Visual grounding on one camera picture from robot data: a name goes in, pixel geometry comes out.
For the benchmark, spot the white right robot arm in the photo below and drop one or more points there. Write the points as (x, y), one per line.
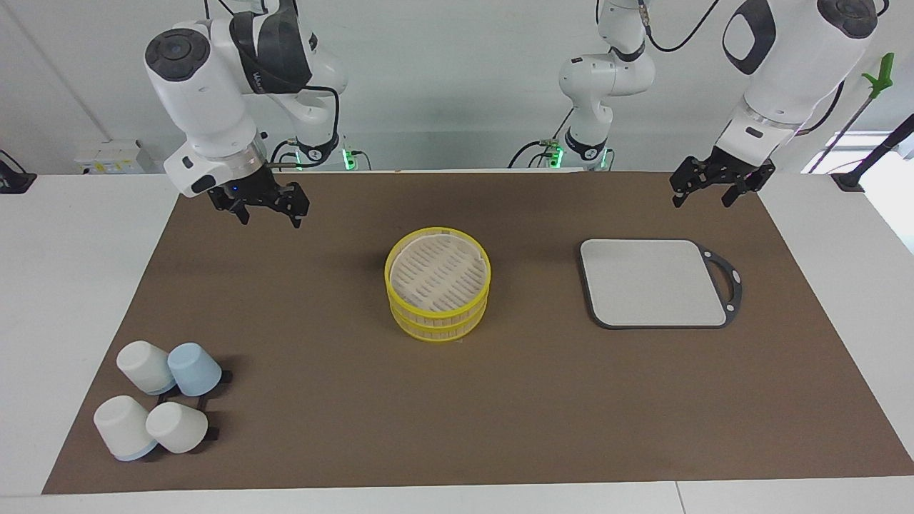
(203, 93)

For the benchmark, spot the white plastic cup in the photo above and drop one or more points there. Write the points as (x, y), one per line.
(175, 427)
(143, 364)
(121, 425)

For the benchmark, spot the white wall socket box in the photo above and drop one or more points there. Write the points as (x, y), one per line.
(111, 157)

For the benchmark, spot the yellow steamer tier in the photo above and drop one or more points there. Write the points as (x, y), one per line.
(435, 275)
(439, 330)

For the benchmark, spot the yellow steamer bottom tier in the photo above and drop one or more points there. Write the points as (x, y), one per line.
(439, 330)

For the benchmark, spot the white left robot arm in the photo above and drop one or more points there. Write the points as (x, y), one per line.
(792, 64)

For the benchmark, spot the yellow steamer top tier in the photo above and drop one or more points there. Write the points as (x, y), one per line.
(435, 275)

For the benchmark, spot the black cup rack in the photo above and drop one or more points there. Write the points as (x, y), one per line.
(226, 375)

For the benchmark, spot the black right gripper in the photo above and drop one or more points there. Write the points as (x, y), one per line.
(246, 189)

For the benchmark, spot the brown table mat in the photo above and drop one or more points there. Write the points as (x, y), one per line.
(500, 414)

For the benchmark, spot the green tipped pole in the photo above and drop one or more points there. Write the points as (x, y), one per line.
(884, 71)

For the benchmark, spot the black stand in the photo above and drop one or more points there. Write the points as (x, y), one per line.
(850, 180)

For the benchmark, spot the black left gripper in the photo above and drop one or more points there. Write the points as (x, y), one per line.
(732, 168)

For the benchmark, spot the black desk device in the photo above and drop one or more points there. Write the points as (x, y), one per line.
(14, 182)

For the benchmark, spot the light blue plastic cup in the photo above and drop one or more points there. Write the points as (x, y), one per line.
(194, 368)

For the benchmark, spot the grey cutting board dark rim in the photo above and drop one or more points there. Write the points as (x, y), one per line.
(650, 282)

